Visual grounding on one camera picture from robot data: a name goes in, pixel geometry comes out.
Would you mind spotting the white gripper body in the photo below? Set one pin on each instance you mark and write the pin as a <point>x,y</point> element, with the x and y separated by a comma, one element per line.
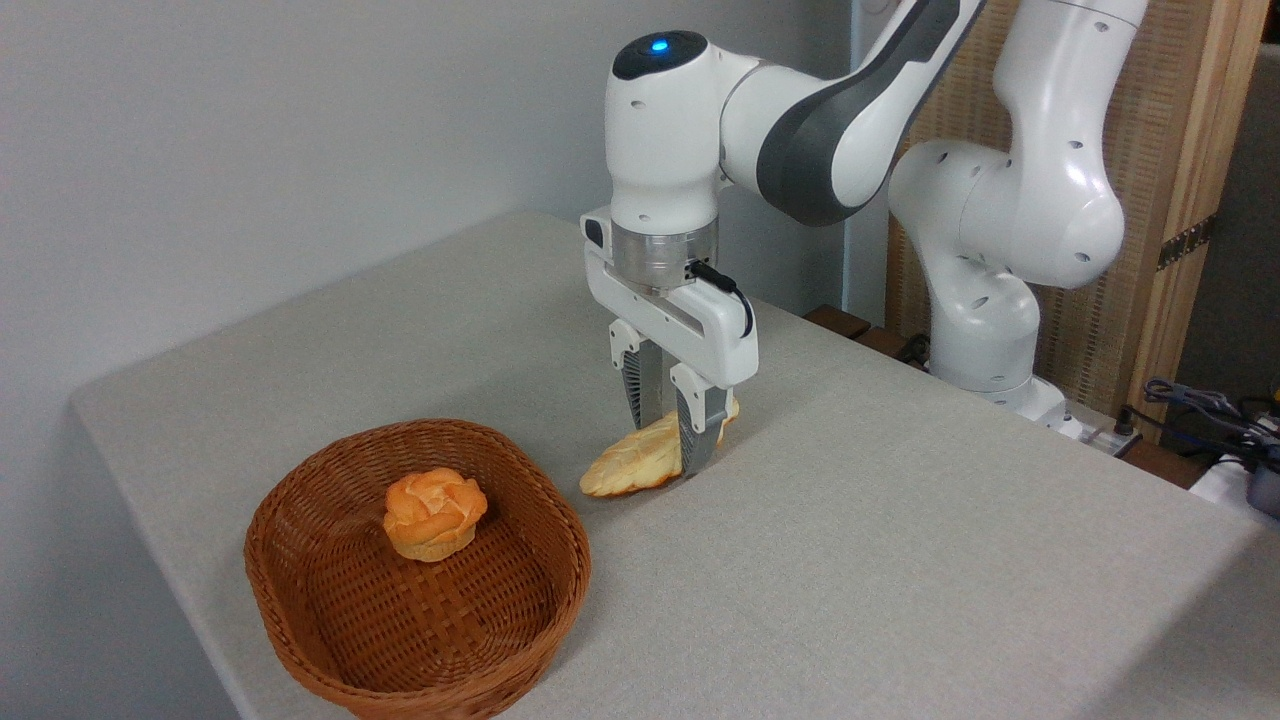
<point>715,335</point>

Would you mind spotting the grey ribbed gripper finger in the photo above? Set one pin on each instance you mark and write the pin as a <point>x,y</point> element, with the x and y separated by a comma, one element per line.
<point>700,425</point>
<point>642,385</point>

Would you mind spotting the long braided bread loaf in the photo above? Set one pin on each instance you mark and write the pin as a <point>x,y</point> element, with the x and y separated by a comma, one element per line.
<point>628,464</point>

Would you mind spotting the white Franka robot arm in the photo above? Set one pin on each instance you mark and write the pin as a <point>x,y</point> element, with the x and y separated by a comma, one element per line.
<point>665,140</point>

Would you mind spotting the round orange bread roll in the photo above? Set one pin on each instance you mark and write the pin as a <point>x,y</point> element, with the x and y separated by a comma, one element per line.
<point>433,515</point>

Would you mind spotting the brown woven wicker basket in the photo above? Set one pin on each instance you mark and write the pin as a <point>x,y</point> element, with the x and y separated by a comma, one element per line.
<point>330,590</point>

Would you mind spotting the light blue vertical conduit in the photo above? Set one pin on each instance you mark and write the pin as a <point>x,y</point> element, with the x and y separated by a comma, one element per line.
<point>858,260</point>

